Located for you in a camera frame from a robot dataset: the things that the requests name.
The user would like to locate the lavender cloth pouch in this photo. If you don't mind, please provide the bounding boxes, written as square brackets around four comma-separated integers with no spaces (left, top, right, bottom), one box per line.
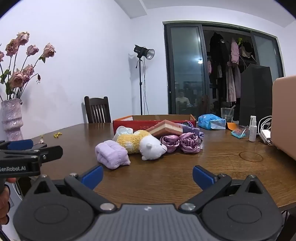
[181,121,204,140]

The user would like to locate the studio light on stand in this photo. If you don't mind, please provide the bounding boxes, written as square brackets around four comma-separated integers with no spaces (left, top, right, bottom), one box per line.
[133,45,155,115]

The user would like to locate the blue tissue pack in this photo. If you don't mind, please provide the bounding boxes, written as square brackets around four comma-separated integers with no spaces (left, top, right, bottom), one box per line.
[198,114,226,130]

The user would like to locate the dark wooden chair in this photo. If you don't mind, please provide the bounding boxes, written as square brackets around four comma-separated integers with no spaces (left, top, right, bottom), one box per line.
[84,96,111,123]

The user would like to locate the lilac towel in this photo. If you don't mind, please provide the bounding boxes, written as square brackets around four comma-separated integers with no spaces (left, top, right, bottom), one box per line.
[95,140,130,170]

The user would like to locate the dark sliding glass door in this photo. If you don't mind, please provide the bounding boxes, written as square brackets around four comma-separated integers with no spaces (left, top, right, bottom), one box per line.
[164,22,284,117]

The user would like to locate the white spray bottle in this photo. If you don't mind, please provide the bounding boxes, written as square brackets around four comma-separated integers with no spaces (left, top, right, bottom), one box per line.
[249,115,257,142]

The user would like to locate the hanging clothes on rack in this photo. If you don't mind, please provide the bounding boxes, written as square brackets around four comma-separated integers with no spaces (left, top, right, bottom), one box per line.
[204,30,257,106]

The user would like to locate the clear drinking glass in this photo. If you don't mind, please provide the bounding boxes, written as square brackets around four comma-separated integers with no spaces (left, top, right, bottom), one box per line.
[221,105,236,123]

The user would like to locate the dried pink roses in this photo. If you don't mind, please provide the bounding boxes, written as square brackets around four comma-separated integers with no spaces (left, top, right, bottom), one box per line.
[1,31,56,101]

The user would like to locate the purple satin scrunchie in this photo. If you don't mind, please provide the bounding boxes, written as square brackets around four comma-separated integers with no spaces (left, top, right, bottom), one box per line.
[159,135,180,153]
[179,133,202,154]

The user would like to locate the yellow petals on table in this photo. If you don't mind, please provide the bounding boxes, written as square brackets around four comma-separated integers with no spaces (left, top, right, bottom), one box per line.
[53,132,62,138]

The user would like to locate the red cardboard box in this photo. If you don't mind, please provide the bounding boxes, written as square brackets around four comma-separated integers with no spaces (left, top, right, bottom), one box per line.
[112,114,196,134]

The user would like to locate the person left hand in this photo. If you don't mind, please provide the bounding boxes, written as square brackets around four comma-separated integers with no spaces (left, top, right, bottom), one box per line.
[0,186,10,225]

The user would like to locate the purple satin scrunchie left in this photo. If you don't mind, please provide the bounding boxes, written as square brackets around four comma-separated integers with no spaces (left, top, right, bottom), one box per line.
[159,135,180,153]

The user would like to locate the white charger and cables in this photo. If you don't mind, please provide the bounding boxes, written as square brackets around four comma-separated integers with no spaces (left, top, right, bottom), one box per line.
[257,115,273,146]

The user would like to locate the orange flat item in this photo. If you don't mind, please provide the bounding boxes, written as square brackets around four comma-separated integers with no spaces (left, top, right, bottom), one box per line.
[226,122,237,131]

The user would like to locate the lilac ceramic vase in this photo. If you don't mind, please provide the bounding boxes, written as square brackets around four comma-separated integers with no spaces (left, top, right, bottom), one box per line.
[1,98,23,141]

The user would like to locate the fallen pink bud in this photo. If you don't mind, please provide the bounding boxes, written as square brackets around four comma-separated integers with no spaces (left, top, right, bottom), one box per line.
[39,135,45,144]

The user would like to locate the small blue packet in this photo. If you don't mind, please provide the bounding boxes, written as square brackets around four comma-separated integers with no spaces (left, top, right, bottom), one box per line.
[231,126,249,139]

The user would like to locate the clear bagged white item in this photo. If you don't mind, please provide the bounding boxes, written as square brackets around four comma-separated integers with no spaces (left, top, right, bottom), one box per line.
[112,126,133,142]

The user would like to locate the black paper bag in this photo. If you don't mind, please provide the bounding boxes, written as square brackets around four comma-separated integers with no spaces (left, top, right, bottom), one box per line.
[239,64,273,126]

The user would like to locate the yellow white plush toy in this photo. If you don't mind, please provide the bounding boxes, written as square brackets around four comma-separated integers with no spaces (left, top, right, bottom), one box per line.
[116,130,167,161]

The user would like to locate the purple satin scrunchie right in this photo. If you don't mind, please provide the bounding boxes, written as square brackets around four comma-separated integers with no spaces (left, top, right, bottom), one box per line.
[179,133,202,154]

